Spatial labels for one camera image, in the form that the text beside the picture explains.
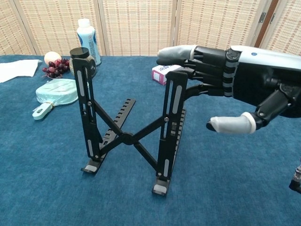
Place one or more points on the black folding stand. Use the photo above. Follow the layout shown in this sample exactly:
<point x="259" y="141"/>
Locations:
<point x="127" y="138"/>

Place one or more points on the glass jar black lid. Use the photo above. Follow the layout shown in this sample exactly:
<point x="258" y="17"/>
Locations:
<point x="78" y="52"/>

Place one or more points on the mint green bagged dustpan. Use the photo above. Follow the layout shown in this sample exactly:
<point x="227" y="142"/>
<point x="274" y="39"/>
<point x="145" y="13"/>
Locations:
<point x="56" y="91"/>

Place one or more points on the black metal screen hinge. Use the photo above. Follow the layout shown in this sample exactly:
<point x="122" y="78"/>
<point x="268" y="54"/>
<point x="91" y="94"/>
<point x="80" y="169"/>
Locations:
<point x="272" y="18"/>
<point x="262" y="17"/>

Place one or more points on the bamboo folding screen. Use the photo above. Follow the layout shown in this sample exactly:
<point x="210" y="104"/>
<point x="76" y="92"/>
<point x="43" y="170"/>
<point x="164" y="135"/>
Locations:
<point x="141" y="28"/>

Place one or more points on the peach-coloured egg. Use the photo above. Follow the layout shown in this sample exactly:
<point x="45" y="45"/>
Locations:
<point x="53" y="57"/>

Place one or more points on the white toothpaste box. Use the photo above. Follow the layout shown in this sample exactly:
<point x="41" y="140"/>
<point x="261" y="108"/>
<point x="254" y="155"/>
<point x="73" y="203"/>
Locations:
<point x="160" y="74"/>

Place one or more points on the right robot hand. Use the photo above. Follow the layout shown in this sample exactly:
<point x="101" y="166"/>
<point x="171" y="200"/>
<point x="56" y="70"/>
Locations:
<point x="254" y="77"/>

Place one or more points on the blue table cloth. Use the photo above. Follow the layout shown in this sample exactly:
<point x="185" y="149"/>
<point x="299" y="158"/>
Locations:
<point x="47" y="188"/>

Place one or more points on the white paper napkins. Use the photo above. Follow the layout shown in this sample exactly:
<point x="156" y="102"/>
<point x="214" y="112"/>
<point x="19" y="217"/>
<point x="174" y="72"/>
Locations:
<point x="16" y="69"/>

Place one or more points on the white bottle blue label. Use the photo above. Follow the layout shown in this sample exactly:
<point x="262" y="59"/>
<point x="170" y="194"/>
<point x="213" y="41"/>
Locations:
<point x="88" y="40"/>

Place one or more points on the red grape bunch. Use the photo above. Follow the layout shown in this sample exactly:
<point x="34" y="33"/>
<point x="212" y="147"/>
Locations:
<point x="57" y="68"/>

